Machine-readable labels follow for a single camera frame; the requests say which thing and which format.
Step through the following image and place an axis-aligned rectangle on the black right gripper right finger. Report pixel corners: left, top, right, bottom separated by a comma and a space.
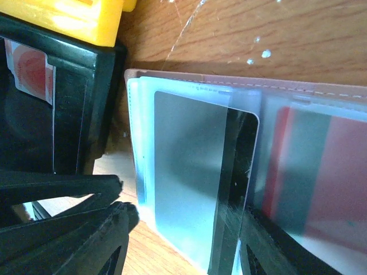
240, 207, 340, 274

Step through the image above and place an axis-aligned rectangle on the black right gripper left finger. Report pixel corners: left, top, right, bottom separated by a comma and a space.
1, 170, 139, 274

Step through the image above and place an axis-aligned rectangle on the red credit card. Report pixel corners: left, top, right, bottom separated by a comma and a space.
261, 107, 366, 253

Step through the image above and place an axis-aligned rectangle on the black stripe credit card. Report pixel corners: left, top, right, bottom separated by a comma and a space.
154, 91, 261, 274

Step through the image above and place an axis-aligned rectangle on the pink card holder wallet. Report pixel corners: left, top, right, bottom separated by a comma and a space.
124, 69, 366, 274

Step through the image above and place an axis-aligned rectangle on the black bin with red cards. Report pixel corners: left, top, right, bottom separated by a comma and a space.
1, 14, 127, 178

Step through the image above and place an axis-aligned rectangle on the stack of red cards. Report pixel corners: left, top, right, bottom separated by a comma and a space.
4, 38, 55, 105

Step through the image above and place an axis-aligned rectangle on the yellow plastic bin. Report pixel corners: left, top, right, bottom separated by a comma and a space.
1, 0, 136, 47

